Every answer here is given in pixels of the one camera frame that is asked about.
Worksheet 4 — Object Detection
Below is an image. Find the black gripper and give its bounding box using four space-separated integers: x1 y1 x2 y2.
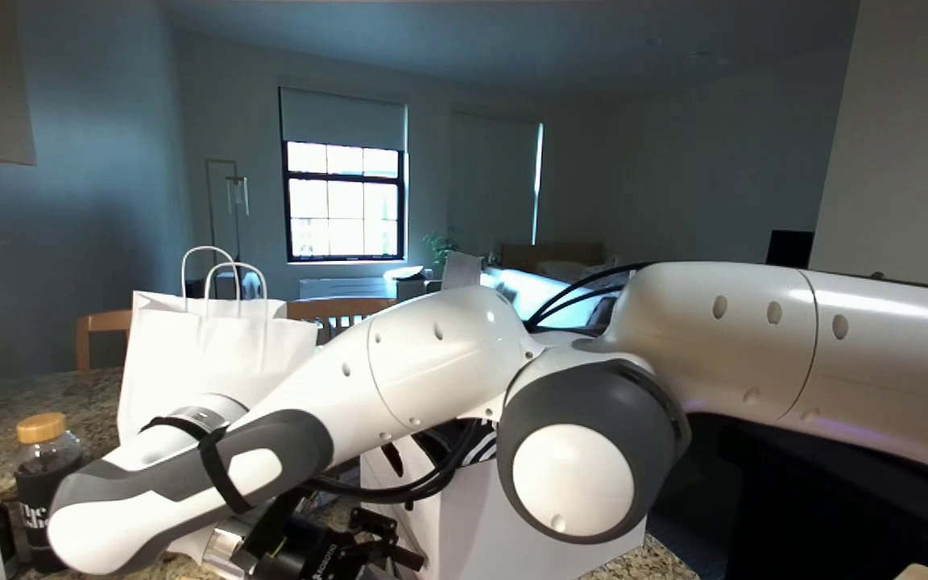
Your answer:
235 491 433 580

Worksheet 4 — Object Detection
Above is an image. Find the wooden chair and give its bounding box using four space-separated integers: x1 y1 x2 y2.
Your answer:
74 307 134 373
284 298 397 327

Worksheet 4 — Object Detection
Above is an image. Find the white low cabinet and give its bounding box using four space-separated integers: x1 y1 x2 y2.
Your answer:
383 267 428 304

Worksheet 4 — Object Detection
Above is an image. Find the dark jar with gold lid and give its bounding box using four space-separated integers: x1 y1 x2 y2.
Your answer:
8 410 89 564

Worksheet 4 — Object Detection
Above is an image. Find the green potted plant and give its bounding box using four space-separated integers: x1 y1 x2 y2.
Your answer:
418 232 458 271

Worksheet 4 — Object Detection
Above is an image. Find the black framed window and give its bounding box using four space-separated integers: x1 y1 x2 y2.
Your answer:
279 139 407 264

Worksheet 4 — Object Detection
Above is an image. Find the grey sofa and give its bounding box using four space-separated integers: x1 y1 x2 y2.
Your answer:
493 240 606 271

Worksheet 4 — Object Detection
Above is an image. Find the grey roller blind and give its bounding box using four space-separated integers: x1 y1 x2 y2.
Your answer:
278 87 412 154

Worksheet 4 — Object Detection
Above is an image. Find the small black monitor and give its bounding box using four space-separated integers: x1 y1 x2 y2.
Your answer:
762 226 819 271

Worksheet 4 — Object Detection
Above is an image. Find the white paper bag with handles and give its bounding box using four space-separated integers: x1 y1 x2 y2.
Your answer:
116 243 323 444

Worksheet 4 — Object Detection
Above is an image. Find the white wall radiator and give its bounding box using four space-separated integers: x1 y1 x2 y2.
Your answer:
296 274 397 304

